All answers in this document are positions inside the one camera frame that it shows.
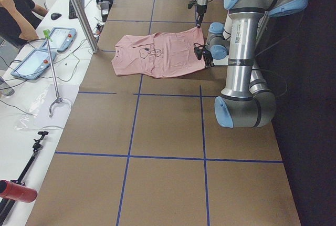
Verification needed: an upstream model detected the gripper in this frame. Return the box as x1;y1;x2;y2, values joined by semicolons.
196;5;207;28
203;53;215;69

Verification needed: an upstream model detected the pink Snoopy t-shirt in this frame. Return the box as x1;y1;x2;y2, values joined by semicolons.
111;27;205;78

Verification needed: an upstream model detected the black power adapter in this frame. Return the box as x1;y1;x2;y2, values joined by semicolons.
100;1;110;22

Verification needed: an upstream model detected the black keyboard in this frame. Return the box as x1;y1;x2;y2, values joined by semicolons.
68;0;86;19

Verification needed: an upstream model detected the far blue teach pendant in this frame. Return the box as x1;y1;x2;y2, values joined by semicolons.
43;27;77;53

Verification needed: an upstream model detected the blue teach pendant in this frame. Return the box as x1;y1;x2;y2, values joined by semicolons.
10;49;50;80
43;27;77;53

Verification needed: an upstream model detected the black computer mouse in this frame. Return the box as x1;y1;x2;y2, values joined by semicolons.
50;13;62;20

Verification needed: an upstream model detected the metal reacher grabber tool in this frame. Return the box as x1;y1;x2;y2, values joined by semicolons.
43;29;72;118

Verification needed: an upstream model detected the near blue teach pendant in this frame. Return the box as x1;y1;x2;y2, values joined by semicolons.
10;49;50;80

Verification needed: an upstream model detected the clear plastic sheet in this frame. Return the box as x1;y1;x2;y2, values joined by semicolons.
14;84;65;131

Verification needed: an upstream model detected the seated person in black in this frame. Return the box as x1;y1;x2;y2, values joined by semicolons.
1;0;48;48

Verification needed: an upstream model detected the red cylinder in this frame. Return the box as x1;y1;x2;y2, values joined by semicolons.
1;180;38;203

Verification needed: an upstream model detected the black selfie stick tripod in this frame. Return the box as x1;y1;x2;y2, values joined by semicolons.
0;130;50;224

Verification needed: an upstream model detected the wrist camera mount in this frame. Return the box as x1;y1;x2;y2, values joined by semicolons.
193;43;211;60
187;0;197;9

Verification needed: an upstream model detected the aluminium frame post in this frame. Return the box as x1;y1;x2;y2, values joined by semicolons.
70;0;99;54

